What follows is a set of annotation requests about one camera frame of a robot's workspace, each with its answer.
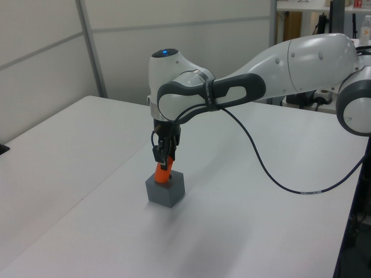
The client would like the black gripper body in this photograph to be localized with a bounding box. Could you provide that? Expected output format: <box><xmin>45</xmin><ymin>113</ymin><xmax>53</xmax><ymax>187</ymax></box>
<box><xmin>152</xmin><ymin>118</ymin><xmax>182</xmax><ymax>146</ymax></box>

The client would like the orange cylinder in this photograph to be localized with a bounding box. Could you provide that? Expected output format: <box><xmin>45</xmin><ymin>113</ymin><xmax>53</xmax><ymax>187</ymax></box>
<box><xmin>153</xmin><ymin>157</ymin><xmax>175</xmax><ymax>185</ymax></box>

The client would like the grey block with round hole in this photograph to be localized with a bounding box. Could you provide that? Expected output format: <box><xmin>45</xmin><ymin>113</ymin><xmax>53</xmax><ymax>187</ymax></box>
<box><xmin>144</xmin><ymin>170</ymin><xmax>186</xmax><ymax>209</ymax></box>

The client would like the black control box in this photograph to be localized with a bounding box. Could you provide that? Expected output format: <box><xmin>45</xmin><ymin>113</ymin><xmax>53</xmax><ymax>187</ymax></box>
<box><xmin>285</xmin><ymin>89</ymin><xmax>317</xmax><ymax>110</ymax></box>

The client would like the white emergency stop button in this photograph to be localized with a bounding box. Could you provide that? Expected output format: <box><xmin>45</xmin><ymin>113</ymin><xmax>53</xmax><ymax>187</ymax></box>
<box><xmin>314</xmin><ymin>90</ymin><xmax>333</xmax><ymax>105</ymax></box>

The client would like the brown wooden cabinet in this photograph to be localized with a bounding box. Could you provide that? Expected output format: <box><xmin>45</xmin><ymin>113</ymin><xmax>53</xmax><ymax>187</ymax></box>
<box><xmin>282</xmin><ymin>10</ymin><xmax>303</xmax><ymax>43</ymax></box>

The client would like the clear bottle with orange label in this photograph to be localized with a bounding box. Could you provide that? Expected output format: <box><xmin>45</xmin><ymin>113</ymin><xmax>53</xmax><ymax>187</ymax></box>
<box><xmin>359</xmin><ymin>14</ymin><xmax>371</xmax><ymax>47</ymax></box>

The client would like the black strap on arm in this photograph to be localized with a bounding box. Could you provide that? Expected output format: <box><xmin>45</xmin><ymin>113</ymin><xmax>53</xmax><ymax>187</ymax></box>
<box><xmin>202</xmin><ymin>79</ymin><xmax>220</xmax><ymax>112</ymax></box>

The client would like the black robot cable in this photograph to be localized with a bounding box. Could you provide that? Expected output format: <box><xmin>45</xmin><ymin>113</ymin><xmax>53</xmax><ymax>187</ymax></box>
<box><xmin>150</xmin><ymin>103</ymin><xmax>366</xmax><ymax>196</ymax></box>

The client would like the grey partition post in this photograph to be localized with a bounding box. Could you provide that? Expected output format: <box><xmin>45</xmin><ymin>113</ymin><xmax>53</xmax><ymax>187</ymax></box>
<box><xmin>75</xmin><ymin>0</ymin><xmax>108</xmax><ymax>100</ymax></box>

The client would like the black frame beside table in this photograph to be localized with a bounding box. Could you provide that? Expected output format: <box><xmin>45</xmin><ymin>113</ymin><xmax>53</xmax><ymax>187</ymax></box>
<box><xmin>336</xmin><ymin>138</ymin><xmax>371</xmax><ymax>278</ymax></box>

